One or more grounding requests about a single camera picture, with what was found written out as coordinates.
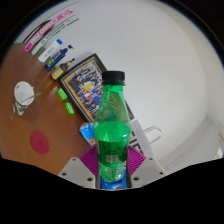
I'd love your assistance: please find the amber pump bottle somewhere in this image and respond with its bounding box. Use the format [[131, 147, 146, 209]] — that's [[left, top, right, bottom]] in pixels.
[[50, 58, 76, 81]]

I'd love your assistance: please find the green plastic drink bottle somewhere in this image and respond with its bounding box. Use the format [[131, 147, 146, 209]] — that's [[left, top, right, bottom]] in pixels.
[[92, 70, 133, 183]]

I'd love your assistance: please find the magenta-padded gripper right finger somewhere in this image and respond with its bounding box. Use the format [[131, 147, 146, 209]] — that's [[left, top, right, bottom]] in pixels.
[[125, 145, 168, 190]]

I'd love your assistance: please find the white paper gift bag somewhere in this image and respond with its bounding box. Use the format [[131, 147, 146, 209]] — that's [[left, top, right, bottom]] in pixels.
[[129, 118, 164, 159]]

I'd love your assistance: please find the white bottle with blue cap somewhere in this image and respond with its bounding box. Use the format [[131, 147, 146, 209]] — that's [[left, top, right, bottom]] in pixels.
[[37, 38, 64, 64]]

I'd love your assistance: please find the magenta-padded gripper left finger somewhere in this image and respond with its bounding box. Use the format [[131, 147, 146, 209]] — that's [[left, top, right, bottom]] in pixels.
[[57, 145, 99, 190]]

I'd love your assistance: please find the tall white green box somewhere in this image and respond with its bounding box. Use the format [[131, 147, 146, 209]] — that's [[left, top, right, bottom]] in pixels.
[[30, 17, 80, 56]]

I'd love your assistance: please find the framed group photo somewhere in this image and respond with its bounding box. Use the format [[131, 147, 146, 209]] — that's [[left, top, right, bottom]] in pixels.
[[57, 53, 135, 124]]

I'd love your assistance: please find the flat round red coaster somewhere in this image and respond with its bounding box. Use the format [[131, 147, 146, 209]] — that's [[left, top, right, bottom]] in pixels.
[[29, 130, 51, 156]]

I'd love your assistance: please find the dark blue pump bottle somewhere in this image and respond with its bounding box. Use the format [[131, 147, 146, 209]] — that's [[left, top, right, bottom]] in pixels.
[[44, 44, 75, 72]]

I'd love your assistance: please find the thin stirring stick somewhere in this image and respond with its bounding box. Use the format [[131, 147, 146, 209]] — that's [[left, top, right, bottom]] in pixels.
[[20, 91, 43, 104]]

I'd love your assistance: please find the tall pink box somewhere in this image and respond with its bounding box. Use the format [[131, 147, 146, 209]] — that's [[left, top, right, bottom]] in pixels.
[[23, 9, 74, 53]]

